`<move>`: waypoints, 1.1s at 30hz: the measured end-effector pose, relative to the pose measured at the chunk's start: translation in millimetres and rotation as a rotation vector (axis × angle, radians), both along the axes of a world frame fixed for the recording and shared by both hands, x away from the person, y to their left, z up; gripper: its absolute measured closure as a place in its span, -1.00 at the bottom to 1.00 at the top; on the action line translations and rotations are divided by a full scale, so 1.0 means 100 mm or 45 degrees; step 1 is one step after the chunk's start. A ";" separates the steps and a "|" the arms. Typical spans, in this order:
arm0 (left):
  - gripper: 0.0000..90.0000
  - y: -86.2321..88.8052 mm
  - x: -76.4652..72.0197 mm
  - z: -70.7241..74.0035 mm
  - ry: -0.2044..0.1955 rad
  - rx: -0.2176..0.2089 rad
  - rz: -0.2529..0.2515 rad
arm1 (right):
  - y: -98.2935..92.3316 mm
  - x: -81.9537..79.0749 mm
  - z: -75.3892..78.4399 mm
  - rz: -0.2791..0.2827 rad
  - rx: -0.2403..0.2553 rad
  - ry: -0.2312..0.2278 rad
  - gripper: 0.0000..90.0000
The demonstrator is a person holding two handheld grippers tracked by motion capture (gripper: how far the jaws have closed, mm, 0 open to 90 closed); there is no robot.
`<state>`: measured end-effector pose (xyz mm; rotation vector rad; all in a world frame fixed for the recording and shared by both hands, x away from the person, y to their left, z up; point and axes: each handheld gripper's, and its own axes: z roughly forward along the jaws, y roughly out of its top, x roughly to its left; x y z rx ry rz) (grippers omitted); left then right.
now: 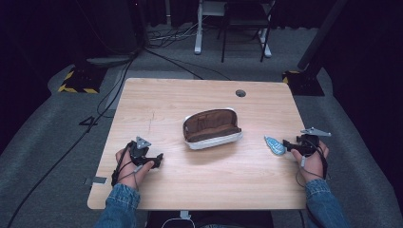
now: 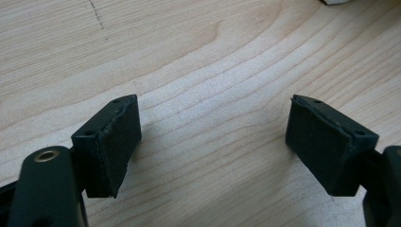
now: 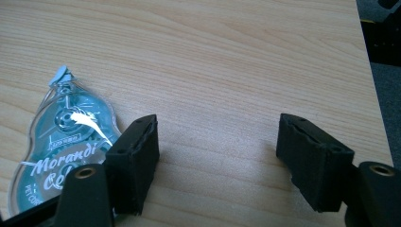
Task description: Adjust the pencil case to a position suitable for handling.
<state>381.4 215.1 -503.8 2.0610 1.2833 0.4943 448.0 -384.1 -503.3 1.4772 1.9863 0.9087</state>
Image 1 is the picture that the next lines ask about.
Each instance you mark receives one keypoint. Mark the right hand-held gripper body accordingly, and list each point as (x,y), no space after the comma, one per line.
(309,143)

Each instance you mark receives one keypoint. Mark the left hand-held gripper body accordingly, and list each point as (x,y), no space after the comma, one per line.
(138,151)

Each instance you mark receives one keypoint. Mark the white pouch with brown lining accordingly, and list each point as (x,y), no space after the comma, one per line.
(211,129)

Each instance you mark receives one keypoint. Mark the person's right hand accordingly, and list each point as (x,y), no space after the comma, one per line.
(312,166)

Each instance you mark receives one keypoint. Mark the person's left hand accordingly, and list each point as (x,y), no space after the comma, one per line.
(131,175)

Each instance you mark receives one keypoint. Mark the grey tape piece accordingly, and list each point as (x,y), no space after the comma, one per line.
(96,180)

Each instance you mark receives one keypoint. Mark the black stand base striped tape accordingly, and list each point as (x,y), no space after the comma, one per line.
(80,80)
(302,84)

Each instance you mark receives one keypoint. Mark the dark slanted pole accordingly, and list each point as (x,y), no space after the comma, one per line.
(320,34)

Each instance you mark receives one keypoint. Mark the black metal chair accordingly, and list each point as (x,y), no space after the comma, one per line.
(244,22)

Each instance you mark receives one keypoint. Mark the white desk frame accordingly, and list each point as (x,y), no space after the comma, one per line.
(199,38)

